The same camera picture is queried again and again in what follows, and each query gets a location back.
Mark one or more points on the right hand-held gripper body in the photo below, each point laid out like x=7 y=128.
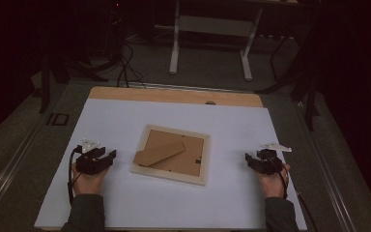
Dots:
x=270 y=166

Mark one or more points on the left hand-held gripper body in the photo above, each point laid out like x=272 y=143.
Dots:
x=88 y=166

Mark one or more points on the wooden picture frame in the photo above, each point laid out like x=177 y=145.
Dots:
x=174 y=154

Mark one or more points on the person's left hand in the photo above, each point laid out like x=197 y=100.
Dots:
x=88 y=185

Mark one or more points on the person's right hand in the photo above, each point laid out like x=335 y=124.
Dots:
x=273 y=187

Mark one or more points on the black floor socket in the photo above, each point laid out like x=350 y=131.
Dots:
x=58 y=119

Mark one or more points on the black metal stand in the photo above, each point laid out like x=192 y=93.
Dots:
x=309 y=106
x=45 y=87

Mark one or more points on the white table mat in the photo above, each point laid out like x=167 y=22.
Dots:
x=174 y=206

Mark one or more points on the metal floor rail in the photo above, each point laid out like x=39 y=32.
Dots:
x=330 y=174
x=9 y=172
x=180 y=87

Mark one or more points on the white table frame legs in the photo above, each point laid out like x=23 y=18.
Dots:
x=212 y=25

